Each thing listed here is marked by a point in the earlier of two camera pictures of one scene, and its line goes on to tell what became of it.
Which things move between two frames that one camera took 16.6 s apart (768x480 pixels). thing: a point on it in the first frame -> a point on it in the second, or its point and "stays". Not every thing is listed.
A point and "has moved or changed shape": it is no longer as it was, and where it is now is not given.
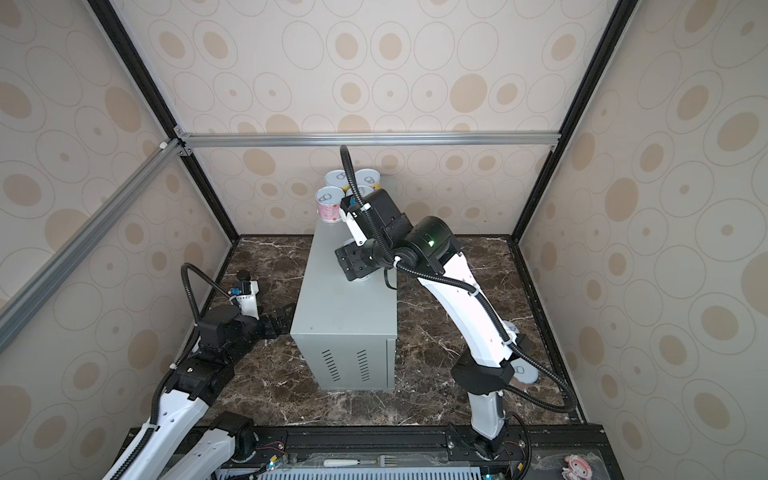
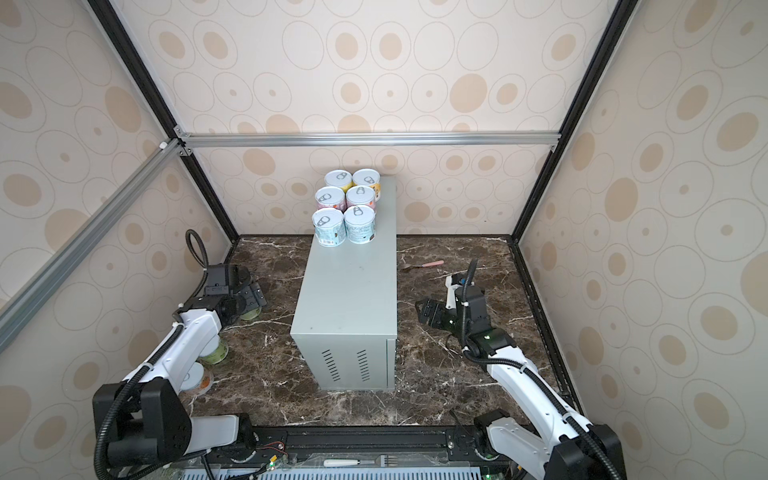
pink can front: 328,203 stays
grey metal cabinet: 345,331 stays
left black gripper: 285,323 -> 252,299
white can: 362,278 -> 329,227
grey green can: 510,326 has moved or changed shape
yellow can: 368,177 stays
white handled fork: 382,461 stays
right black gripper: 349,263 -> 432,304
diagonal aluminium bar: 45,283 stays
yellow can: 338,178 stays
